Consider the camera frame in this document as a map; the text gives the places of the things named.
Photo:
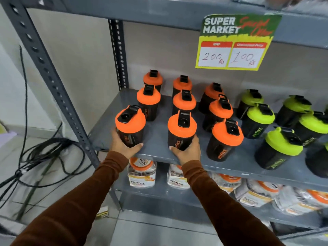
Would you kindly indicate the green yellow price sign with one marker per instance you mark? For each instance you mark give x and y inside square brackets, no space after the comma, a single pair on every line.
[238,35]

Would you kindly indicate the small cardboard box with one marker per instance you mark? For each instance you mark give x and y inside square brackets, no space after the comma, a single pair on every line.
[102,212]

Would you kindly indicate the lilac plastic object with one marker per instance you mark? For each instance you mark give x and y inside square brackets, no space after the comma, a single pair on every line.
[7,137]

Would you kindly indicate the group of orange-lid shakers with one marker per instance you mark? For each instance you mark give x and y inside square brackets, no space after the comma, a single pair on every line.
[225,137]

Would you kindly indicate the black orange-lid shaker bottle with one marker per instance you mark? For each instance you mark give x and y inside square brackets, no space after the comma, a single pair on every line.
[130,122]
[182,128]

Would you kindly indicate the grey metal shelf rack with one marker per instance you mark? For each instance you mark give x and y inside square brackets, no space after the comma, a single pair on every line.
[158,137]

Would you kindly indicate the person's right hand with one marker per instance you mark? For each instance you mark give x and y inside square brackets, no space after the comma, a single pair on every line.
[189,154]

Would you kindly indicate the person's left forearm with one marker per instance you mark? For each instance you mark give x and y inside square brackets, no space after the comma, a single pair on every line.
[76,202]

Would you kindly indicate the person's left hand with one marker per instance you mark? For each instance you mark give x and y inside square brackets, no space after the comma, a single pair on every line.
[122,148]

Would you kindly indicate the person's left thumb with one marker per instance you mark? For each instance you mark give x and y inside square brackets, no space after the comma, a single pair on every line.
[135,147]

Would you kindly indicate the group of green-lid shakers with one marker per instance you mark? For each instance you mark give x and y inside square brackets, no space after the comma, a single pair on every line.
[280,144]

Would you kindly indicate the dark green pole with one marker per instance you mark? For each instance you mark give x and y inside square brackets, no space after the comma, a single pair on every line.
[33,189]

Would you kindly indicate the row of plastic-wrapped shaker packs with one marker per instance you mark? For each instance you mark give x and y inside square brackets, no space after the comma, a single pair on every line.
[141,176]

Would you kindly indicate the person's right forearm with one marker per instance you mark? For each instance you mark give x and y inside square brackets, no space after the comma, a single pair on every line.
[223,207]

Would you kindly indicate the person's right thumb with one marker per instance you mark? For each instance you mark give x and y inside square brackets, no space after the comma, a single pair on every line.
[176,151]

